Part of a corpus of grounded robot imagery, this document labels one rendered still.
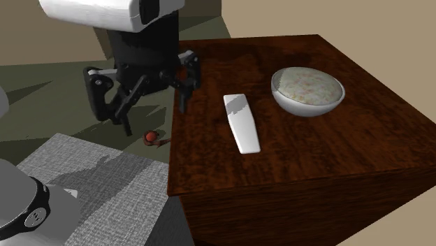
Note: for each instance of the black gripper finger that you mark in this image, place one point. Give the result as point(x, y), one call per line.
point(98, 98)
point(191, 73)

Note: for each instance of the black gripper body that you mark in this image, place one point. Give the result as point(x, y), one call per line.
point(146, 54)

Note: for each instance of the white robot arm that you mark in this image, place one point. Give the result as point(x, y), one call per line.
point(102, 12)

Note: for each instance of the small red and brown toy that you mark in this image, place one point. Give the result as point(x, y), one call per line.
point(151, 137)

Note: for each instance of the white remote control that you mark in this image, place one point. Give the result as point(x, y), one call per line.
point(242, 124)

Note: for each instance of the grey patterned robot stand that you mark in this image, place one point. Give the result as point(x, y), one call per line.
point(129, 190)

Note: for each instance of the white bowl with speckled filling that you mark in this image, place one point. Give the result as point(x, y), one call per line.
point(306, 90)

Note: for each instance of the dark wooden table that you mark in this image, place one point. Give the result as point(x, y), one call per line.
point(306, 146)

